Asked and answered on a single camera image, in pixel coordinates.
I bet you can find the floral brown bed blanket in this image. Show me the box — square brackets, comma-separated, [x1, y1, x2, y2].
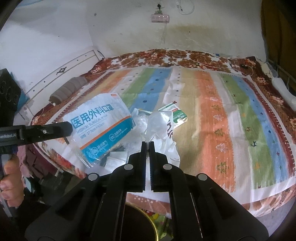
[30, 48, 296, 218]

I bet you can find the green eye drops box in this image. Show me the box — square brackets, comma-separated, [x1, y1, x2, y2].
[158, 101, 188, 128]

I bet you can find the surgical mask package bag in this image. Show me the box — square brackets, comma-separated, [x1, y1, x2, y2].
[63, 93, 135, 168]

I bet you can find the striped colourful bed cloth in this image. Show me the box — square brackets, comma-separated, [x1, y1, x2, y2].
[36, 65, 291, 212]

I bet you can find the white bed headboard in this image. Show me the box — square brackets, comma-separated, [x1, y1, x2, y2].
[15, 48, 102, 123]

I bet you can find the grey rolled pillow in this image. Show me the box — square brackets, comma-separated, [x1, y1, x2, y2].
[49, 76, 88, 104]

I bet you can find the white cable on wall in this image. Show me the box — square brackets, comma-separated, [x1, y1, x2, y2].
[174, 0, 195, 16]

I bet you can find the person's left hand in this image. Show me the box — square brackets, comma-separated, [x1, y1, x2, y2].
[1, 154, 24, 207]

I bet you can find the white roll beside bed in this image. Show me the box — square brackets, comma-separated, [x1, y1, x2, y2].
[271, 77, 296, 110]

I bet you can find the gold rimmed trash bin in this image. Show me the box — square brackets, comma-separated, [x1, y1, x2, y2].
[121, 203, 159, 241]

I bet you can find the clear white plastic bag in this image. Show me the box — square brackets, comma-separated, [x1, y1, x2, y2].
[126, 108, 180, 167]

